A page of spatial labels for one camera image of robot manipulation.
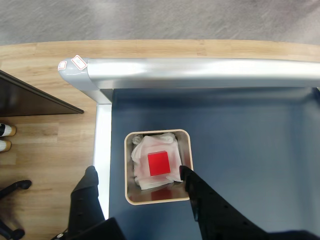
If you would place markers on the red cube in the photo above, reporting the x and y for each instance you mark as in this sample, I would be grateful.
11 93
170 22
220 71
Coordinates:
158 163

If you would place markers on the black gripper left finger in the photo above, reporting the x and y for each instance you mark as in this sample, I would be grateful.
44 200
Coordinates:
83 205

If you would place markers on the dark blue mat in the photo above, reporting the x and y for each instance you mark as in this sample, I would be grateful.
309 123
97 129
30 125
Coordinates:
250 150

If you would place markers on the beige rounded square box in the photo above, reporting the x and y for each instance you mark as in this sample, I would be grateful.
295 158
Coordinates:
130 195

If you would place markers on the silver table end rail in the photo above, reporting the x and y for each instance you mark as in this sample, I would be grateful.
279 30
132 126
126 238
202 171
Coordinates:
200 72

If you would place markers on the white red-edged label sticker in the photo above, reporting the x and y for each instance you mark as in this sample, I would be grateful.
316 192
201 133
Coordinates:
62 65
79 62

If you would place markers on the dark brown cabinet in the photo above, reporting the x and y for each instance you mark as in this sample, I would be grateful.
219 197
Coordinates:
25 100

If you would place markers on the white table side rail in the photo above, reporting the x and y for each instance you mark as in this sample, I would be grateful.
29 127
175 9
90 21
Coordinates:
103 150

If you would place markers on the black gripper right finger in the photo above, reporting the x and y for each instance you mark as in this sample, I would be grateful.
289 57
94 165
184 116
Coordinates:
217 217

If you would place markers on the white tan shoe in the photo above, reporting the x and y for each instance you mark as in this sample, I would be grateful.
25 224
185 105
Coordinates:
7 130
5 146

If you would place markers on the black office chair base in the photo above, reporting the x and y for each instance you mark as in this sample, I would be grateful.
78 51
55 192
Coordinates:
15 186

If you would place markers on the white crumpled tissue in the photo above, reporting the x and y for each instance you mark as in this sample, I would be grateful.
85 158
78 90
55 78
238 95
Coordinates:
140 155

